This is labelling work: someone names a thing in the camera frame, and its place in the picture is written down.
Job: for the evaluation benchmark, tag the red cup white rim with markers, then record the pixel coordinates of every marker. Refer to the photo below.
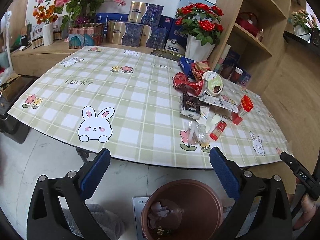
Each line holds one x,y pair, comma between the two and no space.
237,76

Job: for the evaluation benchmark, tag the peach artificial roses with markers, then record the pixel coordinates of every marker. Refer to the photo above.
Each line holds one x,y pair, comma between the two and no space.
301,17

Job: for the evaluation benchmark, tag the crushed red can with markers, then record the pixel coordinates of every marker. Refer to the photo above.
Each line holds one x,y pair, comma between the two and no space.
187,83

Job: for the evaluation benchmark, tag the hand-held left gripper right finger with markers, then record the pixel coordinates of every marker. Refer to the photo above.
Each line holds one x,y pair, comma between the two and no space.
223,172

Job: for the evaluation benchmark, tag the orange artificial flowers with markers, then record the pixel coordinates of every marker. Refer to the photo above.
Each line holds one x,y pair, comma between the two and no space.
43,15

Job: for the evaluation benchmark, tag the grey fleece pants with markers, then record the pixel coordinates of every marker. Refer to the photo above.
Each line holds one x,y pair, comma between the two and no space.
100,220

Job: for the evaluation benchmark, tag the white round flower pot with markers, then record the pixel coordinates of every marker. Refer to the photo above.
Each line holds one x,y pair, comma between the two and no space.
303,33

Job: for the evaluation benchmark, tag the plaid bunny tablecloth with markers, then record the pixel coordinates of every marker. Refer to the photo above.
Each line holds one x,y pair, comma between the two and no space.
125,100

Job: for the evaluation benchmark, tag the person's right hand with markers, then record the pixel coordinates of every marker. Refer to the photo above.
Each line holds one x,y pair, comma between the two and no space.
308,206

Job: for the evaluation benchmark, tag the red artificial roses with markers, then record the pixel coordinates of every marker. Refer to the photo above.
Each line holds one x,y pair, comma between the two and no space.
200,22

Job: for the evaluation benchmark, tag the clear glass bottle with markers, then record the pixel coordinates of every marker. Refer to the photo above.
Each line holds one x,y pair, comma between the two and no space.
260,36

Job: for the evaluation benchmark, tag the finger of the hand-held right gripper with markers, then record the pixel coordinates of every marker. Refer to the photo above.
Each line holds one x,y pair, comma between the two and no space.
295,166

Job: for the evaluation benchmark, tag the black counter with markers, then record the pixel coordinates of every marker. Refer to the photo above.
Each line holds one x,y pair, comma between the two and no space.
297,41

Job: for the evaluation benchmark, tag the black case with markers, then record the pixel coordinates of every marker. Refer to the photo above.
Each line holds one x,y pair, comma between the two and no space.
12,127

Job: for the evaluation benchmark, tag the white ribbed vase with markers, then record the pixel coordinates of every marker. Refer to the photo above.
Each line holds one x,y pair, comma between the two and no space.
48,35

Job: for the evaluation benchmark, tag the blue snack packet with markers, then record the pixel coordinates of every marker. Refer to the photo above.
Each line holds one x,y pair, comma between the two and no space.
186,66

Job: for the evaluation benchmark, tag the dark brown cup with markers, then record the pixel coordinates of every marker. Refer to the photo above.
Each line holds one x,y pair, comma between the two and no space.
227,72

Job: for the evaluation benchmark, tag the low wooden cabinet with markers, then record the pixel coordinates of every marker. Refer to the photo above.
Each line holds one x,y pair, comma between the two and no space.
37,60

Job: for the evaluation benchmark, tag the red cardboard box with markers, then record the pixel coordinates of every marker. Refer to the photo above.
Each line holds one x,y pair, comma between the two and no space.
243,108

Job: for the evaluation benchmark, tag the row of small brown bottles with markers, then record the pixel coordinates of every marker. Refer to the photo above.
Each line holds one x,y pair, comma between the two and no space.
37,42

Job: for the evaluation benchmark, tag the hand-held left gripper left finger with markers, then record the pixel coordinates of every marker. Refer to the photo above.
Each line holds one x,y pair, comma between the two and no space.
96,172

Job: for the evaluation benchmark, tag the red basket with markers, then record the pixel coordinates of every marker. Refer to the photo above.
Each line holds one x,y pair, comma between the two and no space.
247,25

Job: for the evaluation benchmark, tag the white leaflet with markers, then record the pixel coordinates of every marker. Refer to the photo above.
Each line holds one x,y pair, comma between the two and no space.
137,210

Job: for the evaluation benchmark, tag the stack of pastel paper cups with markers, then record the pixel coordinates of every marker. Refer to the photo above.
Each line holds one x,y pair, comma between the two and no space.
222,57

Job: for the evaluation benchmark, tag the white round tub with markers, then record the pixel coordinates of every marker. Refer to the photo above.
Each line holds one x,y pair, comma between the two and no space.
212,82

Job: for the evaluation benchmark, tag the black snack packet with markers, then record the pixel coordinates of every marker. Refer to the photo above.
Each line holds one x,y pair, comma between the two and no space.
190,105

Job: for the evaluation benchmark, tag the small blue box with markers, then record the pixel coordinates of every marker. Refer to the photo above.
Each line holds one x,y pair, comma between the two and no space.
245,78

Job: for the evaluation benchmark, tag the light blue carton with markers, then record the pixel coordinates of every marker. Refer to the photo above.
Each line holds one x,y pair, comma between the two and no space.
192,0

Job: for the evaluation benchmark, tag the white paper scrap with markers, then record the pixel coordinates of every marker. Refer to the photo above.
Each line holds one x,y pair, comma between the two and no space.
212,120

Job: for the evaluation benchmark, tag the brown plastic bin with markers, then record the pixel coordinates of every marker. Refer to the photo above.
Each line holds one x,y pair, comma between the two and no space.
197,205

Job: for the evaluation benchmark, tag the white faceted flower pot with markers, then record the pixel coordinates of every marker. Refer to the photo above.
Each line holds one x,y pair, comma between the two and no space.
197,48

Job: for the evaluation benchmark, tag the navy printed box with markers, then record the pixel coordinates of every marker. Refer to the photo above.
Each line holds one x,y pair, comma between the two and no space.
233,58

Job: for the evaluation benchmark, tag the red gold foil wrapper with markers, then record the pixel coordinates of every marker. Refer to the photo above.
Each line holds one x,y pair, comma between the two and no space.
200,70

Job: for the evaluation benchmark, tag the teal scalloped box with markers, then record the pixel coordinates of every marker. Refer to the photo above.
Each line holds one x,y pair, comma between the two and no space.
85,36

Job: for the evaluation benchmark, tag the small red packet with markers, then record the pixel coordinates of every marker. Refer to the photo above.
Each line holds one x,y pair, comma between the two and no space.
218,130

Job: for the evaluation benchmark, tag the crumpled pink paper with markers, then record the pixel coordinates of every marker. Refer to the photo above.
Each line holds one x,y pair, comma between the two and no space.
160,212

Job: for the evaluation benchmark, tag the gold and blue gift box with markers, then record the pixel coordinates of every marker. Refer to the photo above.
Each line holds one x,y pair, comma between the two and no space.
147,12
155,36
125,33

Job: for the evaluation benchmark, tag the white standing fan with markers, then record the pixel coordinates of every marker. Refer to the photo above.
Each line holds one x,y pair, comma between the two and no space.
7,42

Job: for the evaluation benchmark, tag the clear plastic wrapper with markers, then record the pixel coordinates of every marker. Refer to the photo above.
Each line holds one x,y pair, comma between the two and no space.
196,133

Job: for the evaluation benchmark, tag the dark blue box white seal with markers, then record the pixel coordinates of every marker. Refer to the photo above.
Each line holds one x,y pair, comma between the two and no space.
175,41

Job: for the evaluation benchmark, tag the blue flat box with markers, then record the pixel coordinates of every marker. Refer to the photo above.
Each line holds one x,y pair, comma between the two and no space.
112,18

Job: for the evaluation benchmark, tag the dark picture frame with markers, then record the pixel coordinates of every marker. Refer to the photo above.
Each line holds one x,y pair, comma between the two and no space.
315,30

